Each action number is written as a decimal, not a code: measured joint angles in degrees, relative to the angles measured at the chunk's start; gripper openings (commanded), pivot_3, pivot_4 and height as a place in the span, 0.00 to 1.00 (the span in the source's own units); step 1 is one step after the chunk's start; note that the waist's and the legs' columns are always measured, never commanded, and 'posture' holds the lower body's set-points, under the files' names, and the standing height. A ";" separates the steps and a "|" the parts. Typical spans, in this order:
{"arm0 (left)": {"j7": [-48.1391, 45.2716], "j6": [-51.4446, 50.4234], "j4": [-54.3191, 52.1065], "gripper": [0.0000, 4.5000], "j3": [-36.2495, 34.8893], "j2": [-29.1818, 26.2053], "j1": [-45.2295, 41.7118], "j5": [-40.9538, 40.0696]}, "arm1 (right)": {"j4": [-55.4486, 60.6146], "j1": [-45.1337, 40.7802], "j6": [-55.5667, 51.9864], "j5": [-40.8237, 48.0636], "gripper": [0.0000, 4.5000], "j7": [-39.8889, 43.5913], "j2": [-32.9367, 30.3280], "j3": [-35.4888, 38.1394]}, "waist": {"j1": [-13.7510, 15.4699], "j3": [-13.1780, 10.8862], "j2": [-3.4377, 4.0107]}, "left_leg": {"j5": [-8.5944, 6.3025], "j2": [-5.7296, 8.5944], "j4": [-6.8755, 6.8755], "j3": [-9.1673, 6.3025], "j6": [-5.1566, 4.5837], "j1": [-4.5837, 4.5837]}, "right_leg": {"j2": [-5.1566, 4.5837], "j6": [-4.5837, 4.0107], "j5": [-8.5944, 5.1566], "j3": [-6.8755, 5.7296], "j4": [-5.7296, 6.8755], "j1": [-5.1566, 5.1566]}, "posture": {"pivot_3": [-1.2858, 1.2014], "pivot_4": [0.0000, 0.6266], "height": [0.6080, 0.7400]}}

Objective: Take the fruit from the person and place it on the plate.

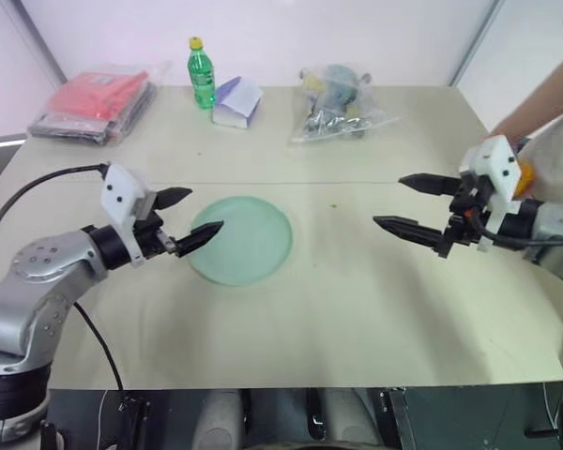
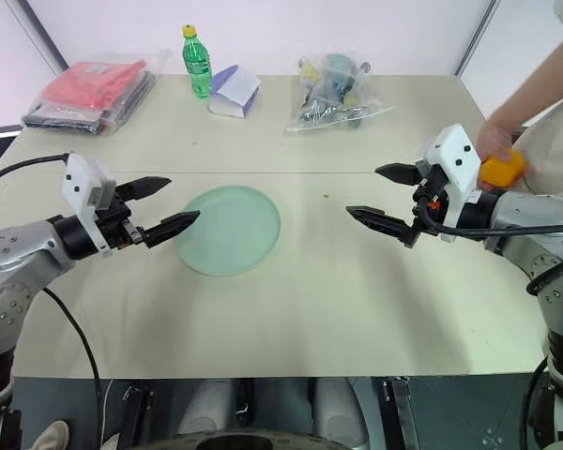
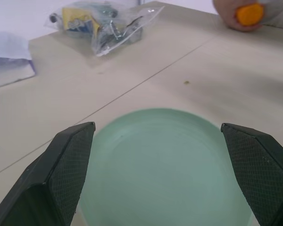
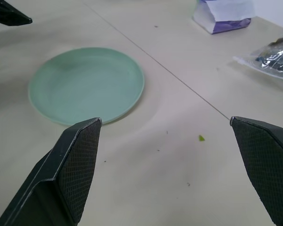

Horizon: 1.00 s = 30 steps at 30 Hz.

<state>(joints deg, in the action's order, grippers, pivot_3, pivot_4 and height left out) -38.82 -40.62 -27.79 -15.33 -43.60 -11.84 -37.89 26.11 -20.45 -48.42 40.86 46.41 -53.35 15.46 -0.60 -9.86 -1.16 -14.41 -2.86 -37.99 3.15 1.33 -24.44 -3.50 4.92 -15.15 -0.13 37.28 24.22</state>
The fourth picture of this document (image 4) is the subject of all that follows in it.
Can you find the white and purple tissue pack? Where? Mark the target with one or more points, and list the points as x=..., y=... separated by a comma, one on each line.
x=217, y=16

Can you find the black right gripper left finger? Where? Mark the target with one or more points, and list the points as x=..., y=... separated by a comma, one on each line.
x=61, y=179

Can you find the clear plastic bag dark contents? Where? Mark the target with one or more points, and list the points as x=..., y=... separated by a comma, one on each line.
x=273, y=58

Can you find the small green scrap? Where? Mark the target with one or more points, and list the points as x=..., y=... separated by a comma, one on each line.
x=201, y=138

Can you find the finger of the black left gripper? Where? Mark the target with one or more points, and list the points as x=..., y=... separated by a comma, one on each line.
x=7, y=14

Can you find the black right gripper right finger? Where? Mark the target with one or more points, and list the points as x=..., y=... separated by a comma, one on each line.
x=268, y=160

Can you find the light green round plate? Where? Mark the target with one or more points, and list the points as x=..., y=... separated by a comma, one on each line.
x=85, y=84

